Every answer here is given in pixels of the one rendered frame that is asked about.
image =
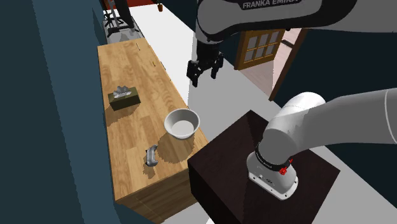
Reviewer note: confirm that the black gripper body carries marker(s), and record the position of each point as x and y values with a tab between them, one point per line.
208	52

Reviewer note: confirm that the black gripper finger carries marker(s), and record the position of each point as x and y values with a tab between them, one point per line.
194	74
217	65

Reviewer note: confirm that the light wooden chest of drawers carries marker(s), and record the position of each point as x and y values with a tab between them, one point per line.
130	71

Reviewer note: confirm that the black stand with grey base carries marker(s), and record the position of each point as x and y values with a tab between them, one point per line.
124	15

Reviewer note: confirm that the olive green tissue box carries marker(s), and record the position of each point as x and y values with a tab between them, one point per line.
125	100

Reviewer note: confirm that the white bowl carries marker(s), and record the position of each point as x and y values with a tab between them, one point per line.
182	127

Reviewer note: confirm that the dark brown robot stand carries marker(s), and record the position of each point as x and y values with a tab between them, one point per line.
223	173

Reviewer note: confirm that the grey game controller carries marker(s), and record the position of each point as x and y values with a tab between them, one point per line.
151	156

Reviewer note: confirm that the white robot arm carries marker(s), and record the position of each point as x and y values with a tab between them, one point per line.
310	124

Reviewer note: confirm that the brown wooden door with panes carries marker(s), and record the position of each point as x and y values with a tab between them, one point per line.
245	43

